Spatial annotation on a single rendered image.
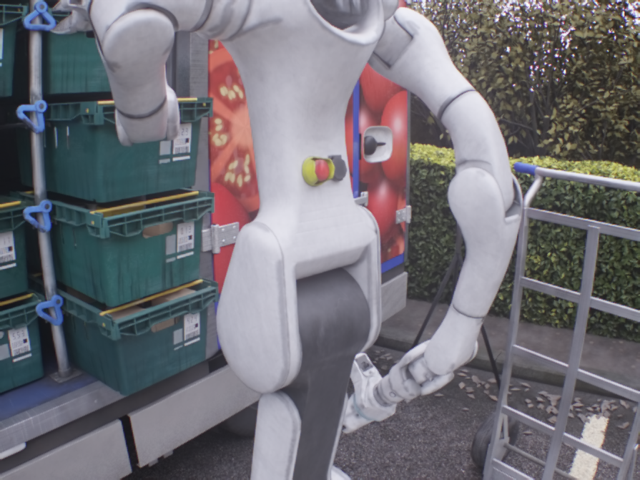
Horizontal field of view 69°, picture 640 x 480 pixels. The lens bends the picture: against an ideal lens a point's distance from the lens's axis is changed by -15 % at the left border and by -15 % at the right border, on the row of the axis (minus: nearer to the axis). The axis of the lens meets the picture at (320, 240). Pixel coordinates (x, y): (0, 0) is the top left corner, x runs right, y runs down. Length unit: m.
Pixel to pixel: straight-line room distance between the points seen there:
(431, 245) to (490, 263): 2.86
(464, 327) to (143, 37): 0.62
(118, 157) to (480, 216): 0.91
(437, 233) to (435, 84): 2.85
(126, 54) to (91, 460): 1.29
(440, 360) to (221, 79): 1.17
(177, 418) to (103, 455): 0.32
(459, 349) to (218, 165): 1.10
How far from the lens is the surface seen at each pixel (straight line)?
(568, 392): 1.85
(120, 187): 1.39
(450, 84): 0.83
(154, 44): 0.63
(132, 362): 1.51
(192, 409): 1.88
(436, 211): 3.63
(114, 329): 1.40
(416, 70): 0.85
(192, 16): 0.64
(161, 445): 1.84
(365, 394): 1.05
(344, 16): 0.68
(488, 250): 0.80
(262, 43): 0.68
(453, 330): 0.88
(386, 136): 2.71
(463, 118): 0.81
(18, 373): 1.65
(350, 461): 2.30
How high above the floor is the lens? 1.38
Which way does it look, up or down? 13 degrees down
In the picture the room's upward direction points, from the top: straight up
